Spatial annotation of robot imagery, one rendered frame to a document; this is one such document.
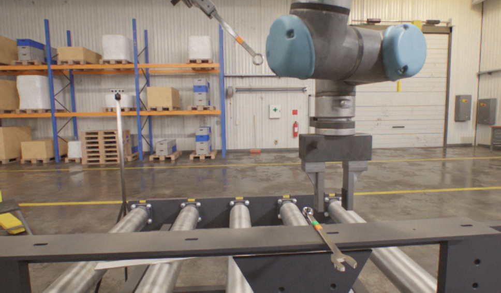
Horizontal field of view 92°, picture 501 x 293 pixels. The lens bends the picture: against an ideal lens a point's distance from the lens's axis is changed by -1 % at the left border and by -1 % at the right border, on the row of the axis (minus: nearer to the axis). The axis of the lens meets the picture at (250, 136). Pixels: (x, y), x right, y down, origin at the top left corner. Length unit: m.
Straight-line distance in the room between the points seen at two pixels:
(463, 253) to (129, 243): 0.80
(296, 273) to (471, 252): 0.45
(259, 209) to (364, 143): 1.17
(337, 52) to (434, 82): 12.15
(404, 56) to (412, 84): 11.49
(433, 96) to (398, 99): 1.51
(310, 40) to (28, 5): 12.59
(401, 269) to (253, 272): 0.59
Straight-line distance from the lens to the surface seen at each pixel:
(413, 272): 1.08
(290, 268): 0.69
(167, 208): 1.64
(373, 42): 0.39
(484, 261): 0.91
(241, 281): 0.91
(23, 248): 0.75
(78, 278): 1.11
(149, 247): 0.61
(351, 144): 0.50
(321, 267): 0.71
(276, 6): 10.51
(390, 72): 0.40
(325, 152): 0.48
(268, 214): 1.62
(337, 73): 0.36
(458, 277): 0.88
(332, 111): 0.47
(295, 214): 1.38
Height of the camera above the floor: 1.44
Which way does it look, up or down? 5 degrees down
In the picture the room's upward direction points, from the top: 1 degrees counter-clockwise
